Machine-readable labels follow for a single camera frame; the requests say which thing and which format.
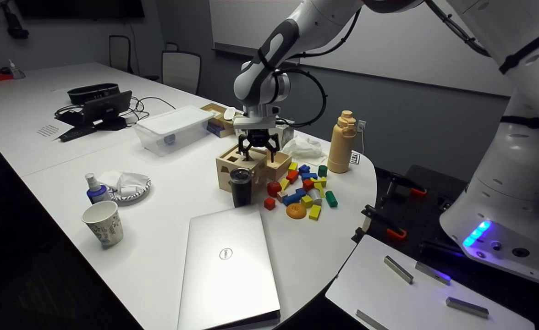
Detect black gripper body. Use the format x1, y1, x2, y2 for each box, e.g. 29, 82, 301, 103
238, 125, 282, 150

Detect wooden lid with shape holes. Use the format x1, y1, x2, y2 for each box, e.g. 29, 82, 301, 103
215, 141, 268, 176

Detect small open wooden box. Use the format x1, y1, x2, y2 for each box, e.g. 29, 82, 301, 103
260, 148, 293, 183

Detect small silver box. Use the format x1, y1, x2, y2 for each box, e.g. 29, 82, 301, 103
279, 123, 297, 150

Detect wooden shape sorter box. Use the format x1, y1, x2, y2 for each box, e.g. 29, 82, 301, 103
215, 156, 268, 192

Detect brown cardboard box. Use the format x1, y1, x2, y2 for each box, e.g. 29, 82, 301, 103
200, 101, 242, 139

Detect clear plastic bag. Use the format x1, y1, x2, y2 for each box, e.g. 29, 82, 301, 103
281, 134, 330, 163

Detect black tumbler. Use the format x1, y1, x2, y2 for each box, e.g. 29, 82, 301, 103
229, 167, 255, 209

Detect blue wooden cylinder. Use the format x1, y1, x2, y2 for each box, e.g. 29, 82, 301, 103
281, 187, 308, 207

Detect tan plastic bottle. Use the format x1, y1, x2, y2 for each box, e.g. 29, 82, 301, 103
326, 108, 359, 176

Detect clear plastic storage container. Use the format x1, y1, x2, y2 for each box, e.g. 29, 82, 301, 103
132, 104, 216, 158

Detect grey chair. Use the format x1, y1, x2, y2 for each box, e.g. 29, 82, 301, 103
106, 33, 136, 75
160, 48, 204, 95

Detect silver Dell laptop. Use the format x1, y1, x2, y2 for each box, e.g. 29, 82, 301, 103
176, 203, 282, 330

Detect clear plastic plate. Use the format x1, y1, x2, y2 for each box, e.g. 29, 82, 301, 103
101, 170, 154, 205

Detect small spray bottle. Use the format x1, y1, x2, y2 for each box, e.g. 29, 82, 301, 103
83, 172, 110, 205

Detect white paper cup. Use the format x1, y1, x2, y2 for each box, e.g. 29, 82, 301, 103
81, 198, 127, 249

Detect black case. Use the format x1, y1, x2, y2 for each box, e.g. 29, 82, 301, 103
66, 81, 123, 106

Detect black robot table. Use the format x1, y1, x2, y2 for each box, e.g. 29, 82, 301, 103
348, 163, 539, 330

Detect grey metal bar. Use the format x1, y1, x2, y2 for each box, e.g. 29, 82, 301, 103
354, 308, 389, 330
413, 258, 453, 288
444, 295, 491, 321
381, 253, 416, 286

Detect white flat board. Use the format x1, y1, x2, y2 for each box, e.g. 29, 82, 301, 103
325, 233, 537, 330

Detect small clear plastic sheet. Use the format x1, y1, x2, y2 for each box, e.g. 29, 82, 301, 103
35, 123, 61, 137

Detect black tripod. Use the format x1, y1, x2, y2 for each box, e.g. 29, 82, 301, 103
0, 0, 31, 40

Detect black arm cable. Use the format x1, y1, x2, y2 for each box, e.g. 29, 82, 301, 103
279, 5, 365, 132

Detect black cables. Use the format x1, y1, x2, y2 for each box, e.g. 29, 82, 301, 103
125, 93, 178, 125

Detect black clamp orange handle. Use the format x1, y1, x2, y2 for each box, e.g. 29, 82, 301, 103
383, 172, 431, 202
350, 203, 409, 244

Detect dark wall screen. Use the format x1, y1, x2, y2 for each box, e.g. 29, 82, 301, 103
17, 0, 147, 20

